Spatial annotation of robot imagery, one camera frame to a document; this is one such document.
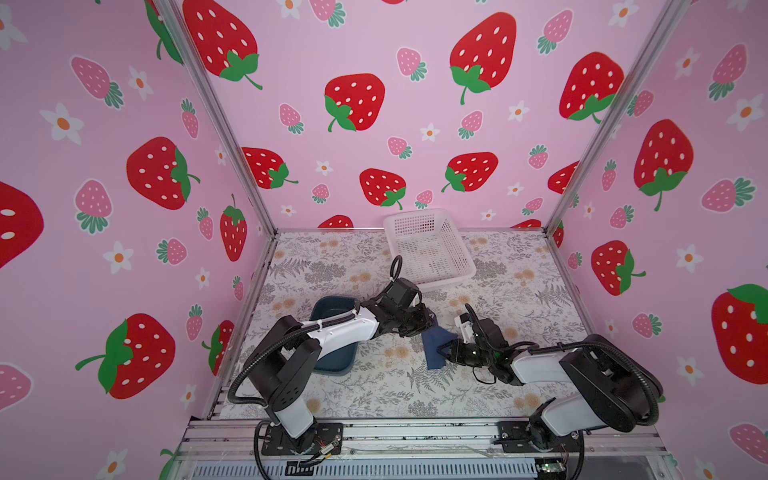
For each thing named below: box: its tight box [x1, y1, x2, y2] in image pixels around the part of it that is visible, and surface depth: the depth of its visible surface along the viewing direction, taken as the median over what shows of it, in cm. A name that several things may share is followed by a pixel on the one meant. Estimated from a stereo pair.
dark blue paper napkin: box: [421, 317, 458, 370], surface depth 90 cm
